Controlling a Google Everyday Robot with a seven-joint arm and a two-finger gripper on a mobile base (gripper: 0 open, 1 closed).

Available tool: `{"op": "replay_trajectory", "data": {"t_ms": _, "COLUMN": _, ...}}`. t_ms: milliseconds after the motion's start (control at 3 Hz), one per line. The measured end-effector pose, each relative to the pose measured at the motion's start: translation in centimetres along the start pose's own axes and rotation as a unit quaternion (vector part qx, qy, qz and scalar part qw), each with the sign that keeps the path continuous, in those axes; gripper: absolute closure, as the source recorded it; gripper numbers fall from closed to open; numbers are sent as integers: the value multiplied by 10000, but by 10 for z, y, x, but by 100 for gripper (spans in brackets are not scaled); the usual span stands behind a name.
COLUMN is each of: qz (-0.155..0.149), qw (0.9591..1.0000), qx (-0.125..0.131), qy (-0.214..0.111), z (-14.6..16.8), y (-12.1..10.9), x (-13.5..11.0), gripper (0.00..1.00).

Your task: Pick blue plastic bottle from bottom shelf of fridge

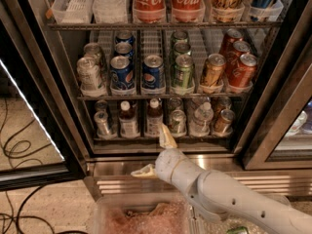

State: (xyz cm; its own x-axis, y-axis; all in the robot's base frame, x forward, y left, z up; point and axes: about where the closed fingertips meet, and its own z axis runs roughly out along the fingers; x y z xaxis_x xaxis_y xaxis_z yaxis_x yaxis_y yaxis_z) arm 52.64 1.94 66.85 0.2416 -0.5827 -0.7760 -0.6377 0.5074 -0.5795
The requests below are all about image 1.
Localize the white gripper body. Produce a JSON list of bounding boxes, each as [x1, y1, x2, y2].
[[155, 149, 204, 189]]

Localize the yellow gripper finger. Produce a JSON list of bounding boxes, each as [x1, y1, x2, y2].
[[159, 124, 177, 149], [131, 164, 157, 178]]

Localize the brown drink bottle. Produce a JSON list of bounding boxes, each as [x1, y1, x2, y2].
[[119, 100, 139, 138], [145, 98, 163, 137]]

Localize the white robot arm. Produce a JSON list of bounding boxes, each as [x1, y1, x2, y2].
[[131, 124, 312, 234]]

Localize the clear water bottle front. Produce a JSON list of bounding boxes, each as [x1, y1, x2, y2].
[[189, 102, 214, 137]]

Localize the clear water bottle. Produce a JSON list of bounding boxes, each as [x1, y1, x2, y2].
[[191, 97, 211, 110], [189, 102, 214, 137]]

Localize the stainless steel fridge base grille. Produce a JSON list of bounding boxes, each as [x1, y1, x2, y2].
[[85, 155, 312, 200]]

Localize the clear water bottle rear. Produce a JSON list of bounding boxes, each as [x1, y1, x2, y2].
[[191, 97, 211, 110]]

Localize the open glass fridge door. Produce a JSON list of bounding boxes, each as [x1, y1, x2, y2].
[[0, 0, 86, 191]]

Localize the right fridge glass door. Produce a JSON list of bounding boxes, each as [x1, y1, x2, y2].
[[242, 36, 312, 171]]

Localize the left Coca-Cola bottle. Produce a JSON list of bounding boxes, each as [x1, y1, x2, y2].
[[135, 0, 165, 23]]

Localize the coca-cola bottle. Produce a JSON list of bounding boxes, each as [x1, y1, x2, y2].
[[172, 0, 201, 22], [135, 0, 165, 23]]

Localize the right Coca-Cola bottle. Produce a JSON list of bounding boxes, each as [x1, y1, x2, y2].
[[172, 0, 201, 22]]

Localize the gold label bottle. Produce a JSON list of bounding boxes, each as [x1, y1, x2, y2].
[[211, 0, 242, 22]]

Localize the green white can bottom front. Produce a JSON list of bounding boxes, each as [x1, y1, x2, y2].
[[169, 110, 186, 137]]

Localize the green white can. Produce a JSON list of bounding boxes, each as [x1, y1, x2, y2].
[[169, 110, 186, 137], [168, 97, 183, 111]]

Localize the green white can bottom rear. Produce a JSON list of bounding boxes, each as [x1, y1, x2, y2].
[[168, 97, 183, 111]]

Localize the left clear plastic bin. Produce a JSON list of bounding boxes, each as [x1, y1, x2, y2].
[[93, 192, 191, 234]]

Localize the clear plastic bin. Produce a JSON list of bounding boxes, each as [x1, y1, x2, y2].
[[93, 192, 191, 234], [191, 194, 304, 234]]

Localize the bronze can bottom front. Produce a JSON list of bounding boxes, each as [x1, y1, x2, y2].
[[213, 109, 235, 137]]

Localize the bronze can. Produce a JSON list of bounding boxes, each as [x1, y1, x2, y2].
[[214, 97, 232, 111], [213, 109, 235, 137]]

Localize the silver can bottom front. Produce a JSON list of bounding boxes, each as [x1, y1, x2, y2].
[[94, 110, 116, 139]]

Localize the silver can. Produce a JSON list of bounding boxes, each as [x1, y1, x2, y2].
[[94, 110, 116, 139], [95, 99, 108, 111]]

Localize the Pepsi can centre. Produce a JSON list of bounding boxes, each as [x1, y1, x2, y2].
[[141, 55, 165, 95]]

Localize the pepsi can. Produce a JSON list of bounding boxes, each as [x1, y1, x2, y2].
[[141, 55, 165, 95], [115, 30, 135, 45], [114, 42, 134, 59], [110, 56, 136, 95]]

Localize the bronze can bottom rear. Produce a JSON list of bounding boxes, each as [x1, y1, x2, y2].
[[214, 97, 232, 111]]

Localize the green soda can front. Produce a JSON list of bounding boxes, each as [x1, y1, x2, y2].
[[171, 55, 195, 96]]

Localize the green soda can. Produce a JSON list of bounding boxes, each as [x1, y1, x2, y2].
[[171, 55, 195, 96], [173, 42, 192, 58], [171, 30, 189, 45]]

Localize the silver can bottom rear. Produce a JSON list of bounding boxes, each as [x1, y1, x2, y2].
[[95, 99, 108, 111]]

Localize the Pepsi can front left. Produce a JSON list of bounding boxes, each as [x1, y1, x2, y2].
[[110, 56, 136, 95]]

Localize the gold soda can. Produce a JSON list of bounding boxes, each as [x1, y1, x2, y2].
[[200, 54, 226, 93]]

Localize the right clear plastic bin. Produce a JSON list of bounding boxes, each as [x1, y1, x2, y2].
[[191, 194, 304, 234]]

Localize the green can in bin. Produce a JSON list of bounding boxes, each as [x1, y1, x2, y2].
[[226, 226, 250, 234]]

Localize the green soda can middle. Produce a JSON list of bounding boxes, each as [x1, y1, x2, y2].
[[173, 42, 192, 58]]

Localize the red soda can front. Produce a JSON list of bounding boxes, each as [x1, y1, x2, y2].
[[228, 54, 257, 88]]

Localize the red soda can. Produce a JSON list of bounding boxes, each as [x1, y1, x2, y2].
[[219, 28, 244, 55], [226, 41, 251, 69], [228, 54, 257, 88]]

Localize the white soda can front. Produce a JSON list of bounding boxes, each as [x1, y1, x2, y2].
[[77, 57, 106, 98]]

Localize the white soda can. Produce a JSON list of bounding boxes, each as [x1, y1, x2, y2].
[[84, 42, 106, 69], [77, 57, 106, 98]]

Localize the Pepsi can middle left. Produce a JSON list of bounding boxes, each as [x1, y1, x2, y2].
[[114, 42, 134, 59]]

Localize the green soda can rear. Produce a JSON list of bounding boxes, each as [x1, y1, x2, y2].
[[171, 30, 189, 45]]

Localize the Pepsi can rear left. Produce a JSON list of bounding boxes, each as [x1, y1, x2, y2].
[[115, 30, 135, 45]]

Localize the white soda can rear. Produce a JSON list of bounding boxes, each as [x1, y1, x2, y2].
[[84, 42, 106, 69]]

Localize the red soda can middle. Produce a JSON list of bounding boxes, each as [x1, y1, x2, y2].
[[226, 41, 251, 69]]

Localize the red soda can rear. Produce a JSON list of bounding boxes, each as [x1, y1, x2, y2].
[[219, 28, 244, 55]]

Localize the white ribbed container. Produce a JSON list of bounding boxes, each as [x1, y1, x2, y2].
[[93, 0, 128, 23]]

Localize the empty clear plastic tray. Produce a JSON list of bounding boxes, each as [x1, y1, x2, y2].
[[52, 0, 94, 24]]

